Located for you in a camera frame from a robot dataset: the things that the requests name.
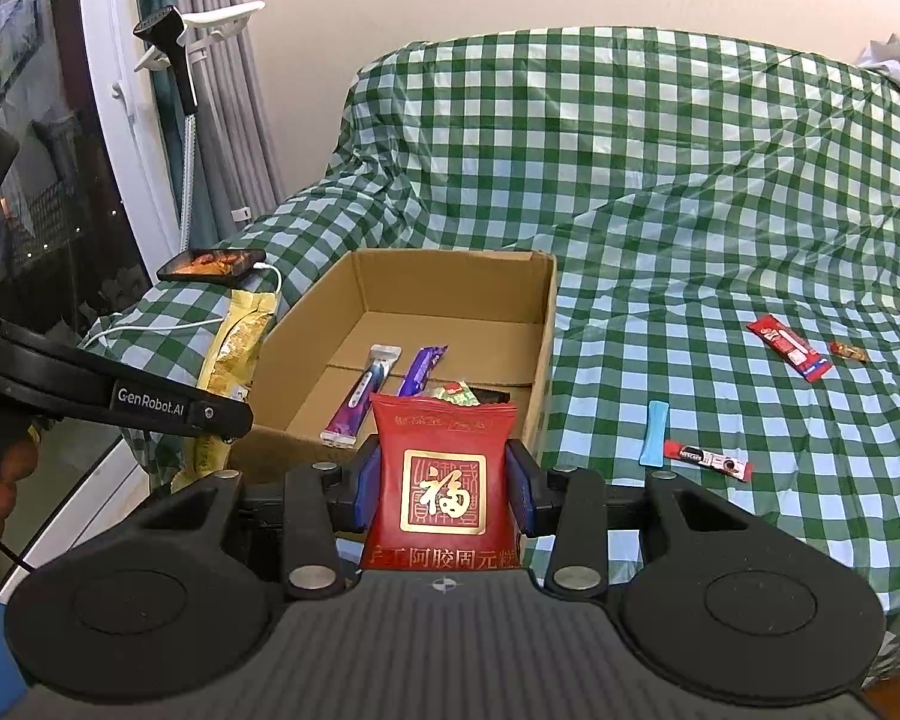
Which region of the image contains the grey curtain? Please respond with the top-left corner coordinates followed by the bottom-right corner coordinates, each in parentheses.
top-left (137, 0), bottom-right (284, 247)

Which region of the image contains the white charging cable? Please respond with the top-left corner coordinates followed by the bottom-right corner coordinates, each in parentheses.
top-left (80, 260), bottom-right (284, 350)

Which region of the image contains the white purple stick packet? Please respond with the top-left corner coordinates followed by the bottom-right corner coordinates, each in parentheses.
top-left (320, 344), bottom-right (401, 449)

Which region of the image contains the white green snack pack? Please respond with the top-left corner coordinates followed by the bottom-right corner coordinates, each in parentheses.
top-left (425, 380), bottom-right (481, 408)

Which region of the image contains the purple chocolate bar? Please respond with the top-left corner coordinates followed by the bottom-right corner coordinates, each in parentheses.
top-left (398, 344), bottom-right (447, 397)

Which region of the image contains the red snack packet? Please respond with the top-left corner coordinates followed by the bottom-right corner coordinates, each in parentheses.
top-left (748, 316), bottom-right (832, 382)

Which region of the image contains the yellow snack bar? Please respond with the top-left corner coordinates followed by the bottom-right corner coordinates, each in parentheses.
top-left (170, 289), bottom-right (278, 493)

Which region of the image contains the brown cardboard box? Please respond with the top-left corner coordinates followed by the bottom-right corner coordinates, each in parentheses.
top-left (227, 248), bottom-right (559, 542)

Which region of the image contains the small orange candy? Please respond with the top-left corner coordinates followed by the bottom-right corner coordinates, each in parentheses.
top-left (829, 341), bottom-right (870, 364)

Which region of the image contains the red gold square packet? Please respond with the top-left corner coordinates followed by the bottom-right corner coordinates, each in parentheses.
top-left (362, 395), bottom-right (520, 572)

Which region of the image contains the green checkered sofa cover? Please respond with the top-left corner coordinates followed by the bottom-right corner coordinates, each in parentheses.
top-left (80, 24), bottom-right (900, 685)

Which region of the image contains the light blue stick packet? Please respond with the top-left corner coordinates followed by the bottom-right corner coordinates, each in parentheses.
top-left (639, 400), bottom-right (670, 468)

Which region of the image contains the dark brown biscuit pack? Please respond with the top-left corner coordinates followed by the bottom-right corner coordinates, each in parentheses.
top-left (471, 387), bottom-right (510, 405)

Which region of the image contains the black smartphone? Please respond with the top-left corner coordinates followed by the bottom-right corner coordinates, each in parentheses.
top-left (157, 249), bottom-right (266, 288)

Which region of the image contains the black white phone holder stand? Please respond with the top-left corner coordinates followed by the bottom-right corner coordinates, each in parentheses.
top-left (133, 0), bottom-right (266, 250)

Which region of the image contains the small red white bar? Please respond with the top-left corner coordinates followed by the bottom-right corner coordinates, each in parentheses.
top-left (663, 439), bottom-right (752, 483)

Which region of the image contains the white window frame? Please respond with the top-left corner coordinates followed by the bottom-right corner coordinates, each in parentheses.
top-left (80, 0), bottom-right (180, 273)

